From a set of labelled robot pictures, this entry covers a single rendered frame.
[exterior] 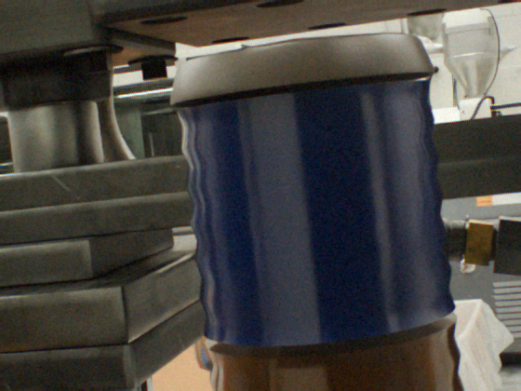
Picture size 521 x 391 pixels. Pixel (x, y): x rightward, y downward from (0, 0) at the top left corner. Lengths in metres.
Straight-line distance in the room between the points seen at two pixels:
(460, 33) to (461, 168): 4.77
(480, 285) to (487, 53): 1.11
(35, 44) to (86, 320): 0.11
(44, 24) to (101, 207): 0.07
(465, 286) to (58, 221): 4.56
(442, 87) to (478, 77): 0.36
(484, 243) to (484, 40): 4.67
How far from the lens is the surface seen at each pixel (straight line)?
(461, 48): 5.12
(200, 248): 0.15
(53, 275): 0.39
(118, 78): 5.26
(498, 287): 4.91
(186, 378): 2.76
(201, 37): 0.44
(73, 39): 0.39
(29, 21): 0.40
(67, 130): 0.42
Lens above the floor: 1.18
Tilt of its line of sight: 3 degrees down
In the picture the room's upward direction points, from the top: 7 degrees counter-clockwise
